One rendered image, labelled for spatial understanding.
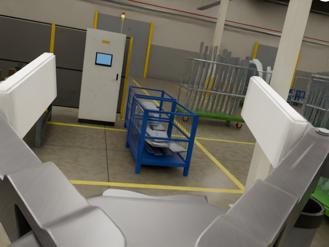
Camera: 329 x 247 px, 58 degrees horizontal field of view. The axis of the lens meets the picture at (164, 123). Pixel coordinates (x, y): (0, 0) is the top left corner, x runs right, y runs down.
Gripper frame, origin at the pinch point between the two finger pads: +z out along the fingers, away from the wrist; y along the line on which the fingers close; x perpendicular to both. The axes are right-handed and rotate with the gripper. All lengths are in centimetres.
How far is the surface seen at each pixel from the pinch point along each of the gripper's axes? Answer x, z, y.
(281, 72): -69, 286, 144
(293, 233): -157, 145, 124
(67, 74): -224, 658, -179
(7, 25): -129, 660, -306
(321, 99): -273, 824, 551
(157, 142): -215, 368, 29
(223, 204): -241, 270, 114
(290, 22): -19, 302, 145
